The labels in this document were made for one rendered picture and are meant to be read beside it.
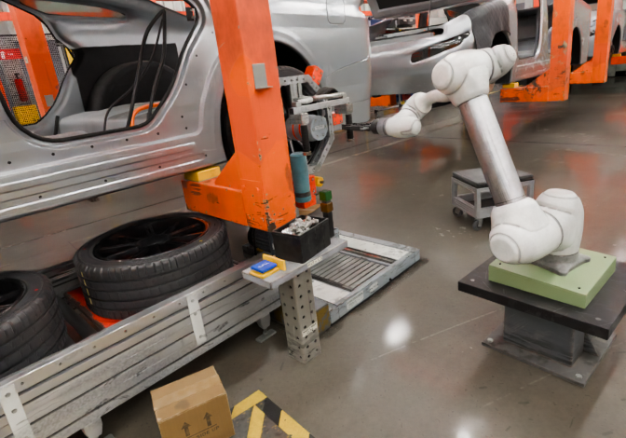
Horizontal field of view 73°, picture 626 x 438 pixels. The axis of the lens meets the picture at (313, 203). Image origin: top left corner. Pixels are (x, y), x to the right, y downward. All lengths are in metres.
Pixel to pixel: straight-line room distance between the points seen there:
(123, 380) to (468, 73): 1.56
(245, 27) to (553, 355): 1.65
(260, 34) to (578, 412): 1.69
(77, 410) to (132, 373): 0.19
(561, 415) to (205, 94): 1.91
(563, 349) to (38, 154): 2.06
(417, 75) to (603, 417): 3.53
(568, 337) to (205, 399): 1.27
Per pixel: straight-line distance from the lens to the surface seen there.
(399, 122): 2.06
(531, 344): 1.89
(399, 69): 4.63
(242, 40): 1.64
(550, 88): 5.41
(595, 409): 1.76
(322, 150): 2.46
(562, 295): 1.68
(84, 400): 1.67
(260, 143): 1.66
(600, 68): 7.27
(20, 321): 1.68
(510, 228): 1.50
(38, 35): 4.21
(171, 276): 1.78
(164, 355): 1.73
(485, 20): 4.81
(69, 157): 1.92
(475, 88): 1.55
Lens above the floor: 1.14
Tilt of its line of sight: 18 degrees down
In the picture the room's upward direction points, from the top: 7 degrees counter-clockwise
